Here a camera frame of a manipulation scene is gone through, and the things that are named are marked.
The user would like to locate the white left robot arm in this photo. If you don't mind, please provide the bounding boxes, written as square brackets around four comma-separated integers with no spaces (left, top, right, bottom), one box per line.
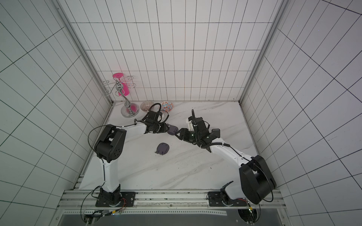
[91,103,169,207]

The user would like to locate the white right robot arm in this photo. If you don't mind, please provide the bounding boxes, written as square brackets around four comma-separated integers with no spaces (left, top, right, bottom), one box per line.
[175,110,277,204]

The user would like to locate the chrome cup holder stand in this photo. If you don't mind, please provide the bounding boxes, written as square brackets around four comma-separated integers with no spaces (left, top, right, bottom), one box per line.
[102,73,140,118]

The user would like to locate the brown striped glass bowl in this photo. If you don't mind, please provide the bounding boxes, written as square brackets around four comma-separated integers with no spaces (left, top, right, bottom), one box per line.
[140,101,154,112]

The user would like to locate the pink plastic cup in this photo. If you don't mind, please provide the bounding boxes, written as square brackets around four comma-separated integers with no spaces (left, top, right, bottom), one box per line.
[113,73,130,97]

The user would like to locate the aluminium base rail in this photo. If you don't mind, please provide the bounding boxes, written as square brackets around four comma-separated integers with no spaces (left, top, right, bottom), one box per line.
[58,190,286,215]

